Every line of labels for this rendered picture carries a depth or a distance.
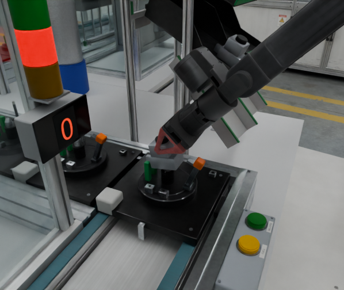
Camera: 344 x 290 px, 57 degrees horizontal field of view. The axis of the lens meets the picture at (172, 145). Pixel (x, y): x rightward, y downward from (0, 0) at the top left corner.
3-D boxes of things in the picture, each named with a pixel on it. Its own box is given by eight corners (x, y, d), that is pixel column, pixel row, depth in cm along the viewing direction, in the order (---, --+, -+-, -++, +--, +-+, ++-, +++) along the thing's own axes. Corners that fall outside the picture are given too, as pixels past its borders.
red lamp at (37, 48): (64, 59, 49) (58, 26, 46) (40, 68, 45) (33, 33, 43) (39, 55, 51) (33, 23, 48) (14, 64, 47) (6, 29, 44)
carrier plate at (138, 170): (229, 179, 82) (230, 172, 81) (196, 246, 64) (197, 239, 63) (147, 157, 91) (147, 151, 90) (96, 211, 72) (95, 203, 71)
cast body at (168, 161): (184, 160, 73) (178, 133, 70) (176, 171, 69) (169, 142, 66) (152, 157, 77) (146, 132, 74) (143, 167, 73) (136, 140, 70)
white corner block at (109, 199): (124, 204, 74) (123, 190, 72) (113, 217, 71) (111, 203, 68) (107, 198, 76) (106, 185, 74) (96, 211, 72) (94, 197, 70)
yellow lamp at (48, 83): (70, 90, 52) (65, 60, 49) (48, 101, 48) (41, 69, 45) (46, 85, 53) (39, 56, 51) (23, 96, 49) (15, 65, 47)
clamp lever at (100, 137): (101, 157, 83) (107, 136, 78) (96, 161, 81) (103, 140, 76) (90, 149, 83) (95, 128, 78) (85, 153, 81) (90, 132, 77)
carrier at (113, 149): (142, 156, 91) (140, 117, 85) (91, 209, 73) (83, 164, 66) (75, 138, 100) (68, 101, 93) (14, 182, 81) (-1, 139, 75)
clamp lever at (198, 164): (193, 183, 73) (206, 160, 69) (190, 188, 72) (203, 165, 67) (180, 175, 74) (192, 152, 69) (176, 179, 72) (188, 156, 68)
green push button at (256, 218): (267, 221, 69) (268, 215, 68) (263, 235, 66) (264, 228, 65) (248, 216, 71) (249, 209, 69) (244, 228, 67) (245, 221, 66)
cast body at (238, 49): (242, 65, 84) (256, 43, 80) (235, 70, 81) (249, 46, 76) (217, 48, 86) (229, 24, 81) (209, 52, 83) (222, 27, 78)
